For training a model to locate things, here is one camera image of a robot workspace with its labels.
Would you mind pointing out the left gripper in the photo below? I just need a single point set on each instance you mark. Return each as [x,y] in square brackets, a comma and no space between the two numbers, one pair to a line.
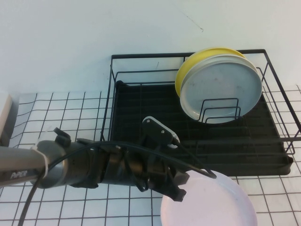
[157,169]

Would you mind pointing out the pink plate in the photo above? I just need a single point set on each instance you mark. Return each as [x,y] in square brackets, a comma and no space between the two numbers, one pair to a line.
[211,204]

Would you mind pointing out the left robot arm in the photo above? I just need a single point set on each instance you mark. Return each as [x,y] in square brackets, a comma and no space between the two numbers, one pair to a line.
[18,162]

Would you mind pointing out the grey plate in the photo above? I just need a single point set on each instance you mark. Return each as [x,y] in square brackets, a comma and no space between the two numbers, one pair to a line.
[223,84]

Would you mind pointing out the yellow plate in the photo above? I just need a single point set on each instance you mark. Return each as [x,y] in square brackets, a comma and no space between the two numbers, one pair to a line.
[185,68]

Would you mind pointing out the black plastic drip tray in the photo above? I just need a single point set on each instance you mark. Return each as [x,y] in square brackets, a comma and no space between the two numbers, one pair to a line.
[258,169]

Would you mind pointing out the white zip tie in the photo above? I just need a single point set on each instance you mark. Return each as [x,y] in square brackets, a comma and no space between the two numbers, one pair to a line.
[44,162]

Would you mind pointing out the beige grey box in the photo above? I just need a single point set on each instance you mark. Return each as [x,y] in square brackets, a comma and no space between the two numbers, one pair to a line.
[4,110]

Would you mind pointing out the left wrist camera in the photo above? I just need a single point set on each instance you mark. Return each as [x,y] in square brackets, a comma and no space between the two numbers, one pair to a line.
[157,129]

